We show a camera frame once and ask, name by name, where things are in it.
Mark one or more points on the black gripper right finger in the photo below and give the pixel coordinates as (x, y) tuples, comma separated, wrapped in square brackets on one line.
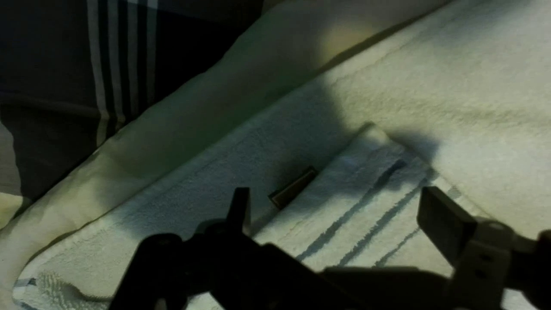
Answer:
[(493, 264)]

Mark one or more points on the pale striped towel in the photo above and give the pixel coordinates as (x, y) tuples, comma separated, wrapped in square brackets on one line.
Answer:
[(458, 104)]

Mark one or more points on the plaid checkered blanket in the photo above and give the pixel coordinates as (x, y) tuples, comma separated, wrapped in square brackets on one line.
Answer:
[(57, 69)]

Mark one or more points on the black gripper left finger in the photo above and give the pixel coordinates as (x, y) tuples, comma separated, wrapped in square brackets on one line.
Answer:
[(229, 269)]

